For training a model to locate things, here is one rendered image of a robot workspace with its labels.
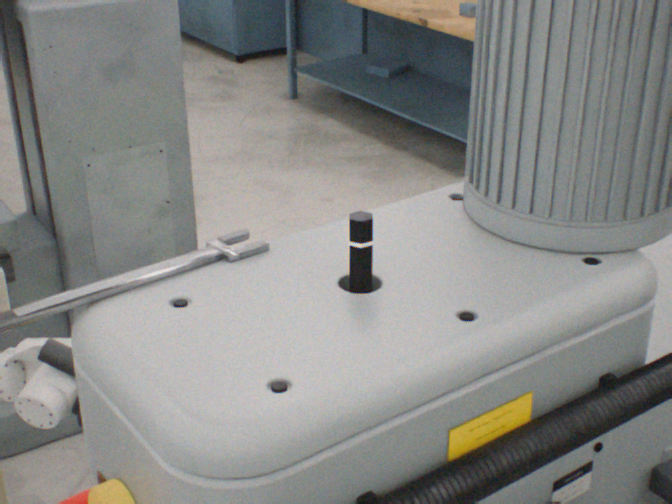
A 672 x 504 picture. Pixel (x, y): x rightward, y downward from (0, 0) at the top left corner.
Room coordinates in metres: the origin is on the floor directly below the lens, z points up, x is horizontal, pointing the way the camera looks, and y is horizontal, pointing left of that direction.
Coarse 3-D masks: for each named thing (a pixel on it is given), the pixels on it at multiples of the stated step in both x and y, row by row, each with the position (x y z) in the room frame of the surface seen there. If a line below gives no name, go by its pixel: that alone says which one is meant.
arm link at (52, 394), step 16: (48, 352) 1.14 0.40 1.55; (64, 352) 1.14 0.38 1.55; (48, 368) 1.15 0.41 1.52; (64, 368) 1.13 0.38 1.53; (32, 384) 1.12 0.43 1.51; (48, 384) 1.12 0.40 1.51; (64, 384) 1.13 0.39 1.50; (16, 400) 1.11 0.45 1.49; (32, 400) 1.10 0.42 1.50; (48, 400) 1.10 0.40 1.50; (64, 400) 1.12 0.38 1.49; (32, 416) 1.11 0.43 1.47; (48, 416) 1.10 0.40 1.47; (64, 416) 1.13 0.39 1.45; (80, 416) 1.11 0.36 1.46
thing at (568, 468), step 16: (608, 432) 0.74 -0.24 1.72; (576, 448) 0.71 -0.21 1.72; (592, 448) 0.72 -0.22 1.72; (608, 448) 0.74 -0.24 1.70; (560, 464) 0.70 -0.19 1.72; (576, 464) 0.71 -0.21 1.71; (592, 464) 0.72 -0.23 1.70; (528, 480) 0.67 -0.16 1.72; (544, 480) 0.68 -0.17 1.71; (560, 480) 0.70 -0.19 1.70; (576, 480) 0.71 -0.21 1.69; (592, 480) 0.72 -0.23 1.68; (496, 496) 0.65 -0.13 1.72; (512, 496) 0.66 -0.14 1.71; (528, 496) 0.67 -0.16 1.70; (544, 496) 0.69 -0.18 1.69; (560, 496) 0.70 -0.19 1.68; (576, 496) 0.71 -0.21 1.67; (592, 496) 0.73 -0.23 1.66
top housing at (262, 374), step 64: (448, 192) 0.90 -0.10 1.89; (256, 256) 0.76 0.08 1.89; (320, 256) 0.76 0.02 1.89; (384, 256) 0.76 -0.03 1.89; (448, 256) 0.76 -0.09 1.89; (512, 256) 0.76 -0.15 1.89; (576, 256) 0.76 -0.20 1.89; (640, 256) 0.76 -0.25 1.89; (128, 320) 0.65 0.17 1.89; (192, 320) 0.65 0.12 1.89; (256, 320) 0.65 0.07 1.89; (320, 320) 0.65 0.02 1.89; (384, 320) 0.65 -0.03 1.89; (448, 320) 0.65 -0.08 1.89; (512, 320) 0.66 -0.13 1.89; (576, 320) 0.68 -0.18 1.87; (640, 320) 0.73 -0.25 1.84; (128, 384) 0.58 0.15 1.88; (192, 384) 0.57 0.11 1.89; (256, 384) 0.57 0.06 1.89; (320, 384) 0.57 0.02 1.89; (384, 384) 0.57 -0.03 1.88; (448, 384) 0.60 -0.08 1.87; (512, 384) 0.64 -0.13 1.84; (576, 384) 0.69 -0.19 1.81; (128, 448) 0.57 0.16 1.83; (192, 448) 0.51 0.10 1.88; (256, 448) 0.51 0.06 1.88; (320, 448) 0.53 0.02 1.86; (384, 448) 0.56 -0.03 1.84; (448, 448) 0.60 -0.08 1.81
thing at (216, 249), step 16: (224, 240) 0.78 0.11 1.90; (240, 240) 0.79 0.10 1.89; (176, 256) 0.75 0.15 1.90; (192, 256) 0.75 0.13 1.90; (208, 256) 0.75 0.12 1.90; (224, 256) 0.75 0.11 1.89; (240, 256) 0.75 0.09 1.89; (128, 272) 0.72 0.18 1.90; (144, 272) 0.72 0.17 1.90; (160, 272) 0.72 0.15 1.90; (176, 272) 0.73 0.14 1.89; (80, 288) 0.69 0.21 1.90; (96, 288) 0.69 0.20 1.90; (112, 288) 0.69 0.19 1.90; (128, 288) 0.70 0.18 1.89; (32, 304) 0.67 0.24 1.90; (48, 304) 0.67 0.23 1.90; (64, 304) 0.67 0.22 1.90; (80, 304) 0.67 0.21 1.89; (0, 320) 0.64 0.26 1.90; (16, 320) 0.64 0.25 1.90; (32, 320) 0.65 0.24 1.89
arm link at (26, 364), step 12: (12, 348) 1.21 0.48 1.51; (24, 348) 1.21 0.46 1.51; (36, 348) 1.21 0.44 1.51; (0, 360) 1.19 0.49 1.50; (12, 360) 1.20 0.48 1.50; (24, 360) 1.21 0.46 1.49; (36, 360) 1.21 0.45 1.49; (0, 372) 1.17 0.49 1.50; (12, 372) 1.19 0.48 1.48; (24, 372) 1.21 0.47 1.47; (0, 384) 1.16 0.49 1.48; (12, 384) 1.18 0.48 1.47; (24, 384) 1.20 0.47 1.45; (0, 396) 1.16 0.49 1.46; (12, 396) 1.18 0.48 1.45
